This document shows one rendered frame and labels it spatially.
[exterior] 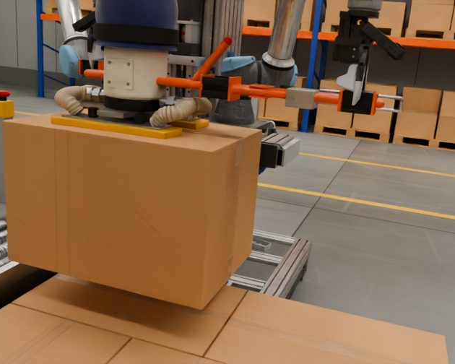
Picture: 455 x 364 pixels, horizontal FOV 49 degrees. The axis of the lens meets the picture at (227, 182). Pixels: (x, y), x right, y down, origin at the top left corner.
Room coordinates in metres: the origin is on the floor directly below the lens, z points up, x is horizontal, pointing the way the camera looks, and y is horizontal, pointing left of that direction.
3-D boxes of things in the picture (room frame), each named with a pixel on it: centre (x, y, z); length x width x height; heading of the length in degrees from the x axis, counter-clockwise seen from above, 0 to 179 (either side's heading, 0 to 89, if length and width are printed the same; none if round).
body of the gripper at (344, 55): (1.21, -0.27, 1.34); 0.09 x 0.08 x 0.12; 71
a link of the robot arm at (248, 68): (1.82, -0.01, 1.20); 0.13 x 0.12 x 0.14; 103
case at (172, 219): (1.39, 0.26, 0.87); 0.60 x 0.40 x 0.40; 71
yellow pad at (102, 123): (1.30, 0.30, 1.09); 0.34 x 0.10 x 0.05; 71
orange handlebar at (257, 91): (1.44, 0.05, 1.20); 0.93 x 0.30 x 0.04; 71
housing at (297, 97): (1.24, -0.17, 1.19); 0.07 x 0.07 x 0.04; 71
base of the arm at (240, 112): (1.82, 0.00, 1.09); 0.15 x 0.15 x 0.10
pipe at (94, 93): (1.39, 0.27, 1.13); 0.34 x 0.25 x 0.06; 71
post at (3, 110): (2.15, 1.00, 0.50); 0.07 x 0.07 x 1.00; 72
